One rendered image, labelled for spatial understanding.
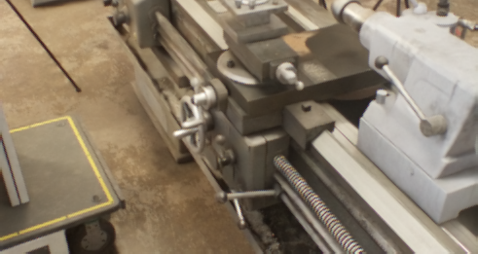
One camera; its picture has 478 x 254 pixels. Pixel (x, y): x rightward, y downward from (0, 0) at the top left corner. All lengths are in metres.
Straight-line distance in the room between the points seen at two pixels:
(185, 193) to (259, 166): 1.01
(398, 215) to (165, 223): 1.36
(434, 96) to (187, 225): 1.44
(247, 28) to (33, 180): 1.13
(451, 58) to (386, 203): 0.38
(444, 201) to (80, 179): 1.45
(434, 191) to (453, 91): 0.24
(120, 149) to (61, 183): 0.71
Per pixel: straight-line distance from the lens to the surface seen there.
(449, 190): 1.43
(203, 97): 1.76
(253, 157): 1.73
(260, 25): 1.77
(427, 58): 1.47
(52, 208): 2.29
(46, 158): 2.53
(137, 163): 2.93
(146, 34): 2.73
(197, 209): 2.64
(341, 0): 1.81
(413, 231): 1.44
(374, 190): 1.52
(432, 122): 1.40
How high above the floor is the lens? 1.83
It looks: 36 degrees down
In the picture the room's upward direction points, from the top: straight up
